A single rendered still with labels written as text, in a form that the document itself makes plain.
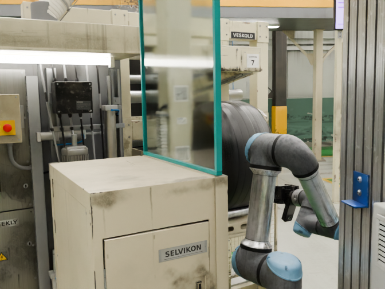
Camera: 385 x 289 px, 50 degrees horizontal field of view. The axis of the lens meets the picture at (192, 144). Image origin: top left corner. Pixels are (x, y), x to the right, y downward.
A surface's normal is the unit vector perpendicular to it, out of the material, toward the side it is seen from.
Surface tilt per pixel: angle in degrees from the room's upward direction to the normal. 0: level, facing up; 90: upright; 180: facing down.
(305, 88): 90
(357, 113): 90
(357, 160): 90
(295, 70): 90
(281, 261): 7
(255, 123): 52
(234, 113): 37
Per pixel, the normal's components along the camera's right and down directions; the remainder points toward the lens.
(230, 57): 0.48, 0.09
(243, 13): 0.14, 0.11
